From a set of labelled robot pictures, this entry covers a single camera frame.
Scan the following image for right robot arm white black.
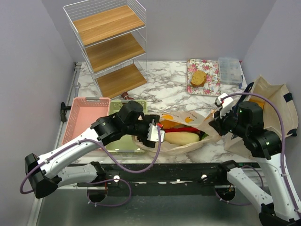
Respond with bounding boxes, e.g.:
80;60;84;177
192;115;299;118
209;98;301;226

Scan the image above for brown bread slices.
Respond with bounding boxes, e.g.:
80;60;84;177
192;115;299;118
190;70;207;87

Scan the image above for red chili pepper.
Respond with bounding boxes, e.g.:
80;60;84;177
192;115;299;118
163;127;200;133

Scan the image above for black metal base rail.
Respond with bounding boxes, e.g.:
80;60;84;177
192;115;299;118
75;161;261;197

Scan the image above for yellow snack package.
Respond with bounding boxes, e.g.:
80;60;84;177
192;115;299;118
249;98;265;109

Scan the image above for green plastic basket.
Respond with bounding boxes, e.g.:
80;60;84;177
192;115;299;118
106;100;144;154

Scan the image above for orange plastic grocery bag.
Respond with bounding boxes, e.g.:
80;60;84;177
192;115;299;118
131;110;224;157

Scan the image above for clear plastic compartment box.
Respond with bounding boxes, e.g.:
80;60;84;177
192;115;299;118
218;57;242;85

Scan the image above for beige canvas tote bag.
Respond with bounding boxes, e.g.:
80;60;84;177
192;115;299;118
224;76;299;159

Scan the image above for green vegetable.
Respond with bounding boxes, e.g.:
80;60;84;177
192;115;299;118
199;131;208;140

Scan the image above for pink plastic basket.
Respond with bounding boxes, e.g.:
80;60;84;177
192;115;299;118
62;97;111;145

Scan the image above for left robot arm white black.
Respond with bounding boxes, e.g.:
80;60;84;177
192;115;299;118
20;101;165;199

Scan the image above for brown small bottle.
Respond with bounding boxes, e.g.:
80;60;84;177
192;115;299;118
121;92;134;100

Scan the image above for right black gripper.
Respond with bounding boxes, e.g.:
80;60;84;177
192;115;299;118
209;105;248;137

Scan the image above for floral pattern tray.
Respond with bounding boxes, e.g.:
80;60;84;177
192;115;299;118
186;59;221;97

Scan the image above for black clamp handle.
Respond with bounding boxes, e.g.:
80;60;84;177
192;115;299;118
60;102;71;122

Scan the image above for white wire wooden shelf rack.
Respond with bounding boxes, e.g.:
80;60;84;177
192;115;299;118
63;0;147;98

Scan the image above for white daikon radish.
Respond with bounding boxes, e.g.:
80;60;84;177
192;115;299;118
164;132;199;145

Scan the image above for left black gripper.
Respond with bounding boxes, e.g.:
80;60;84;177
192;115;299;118
123;116;160;147

